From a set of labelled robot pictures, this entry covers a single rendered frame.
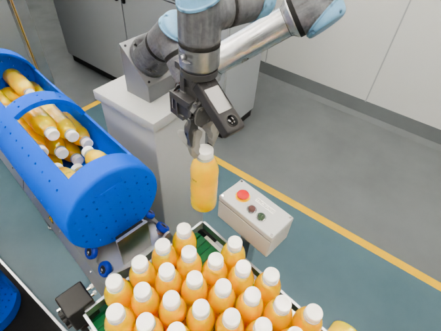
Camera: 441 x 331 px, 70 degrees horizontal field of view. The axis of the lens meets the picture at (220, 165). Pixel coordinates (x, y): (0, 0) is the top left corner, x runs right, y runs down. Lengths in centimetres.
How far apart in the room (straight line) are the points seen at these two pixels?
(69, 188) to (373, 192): 230
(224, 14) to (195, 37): 6
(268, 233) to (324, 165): 196
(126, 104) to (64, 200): 48
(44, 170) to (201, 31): 59
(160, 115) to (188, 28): 62
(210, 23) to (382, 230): 217
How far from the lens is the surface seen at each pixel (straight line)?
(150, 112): 116
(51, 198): 92
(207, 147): 72
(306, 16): 94
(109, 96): 127
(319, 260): 220
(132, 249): 100
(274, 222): 90
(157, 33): 107
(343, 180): 272
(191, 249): 84
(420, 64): 326
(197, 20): 55
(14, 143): 110
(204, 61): 58
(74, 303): 93
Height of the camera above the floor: 182
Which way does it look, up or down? 45 degrees down
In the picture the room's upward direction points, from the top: 5 degrees clockwise
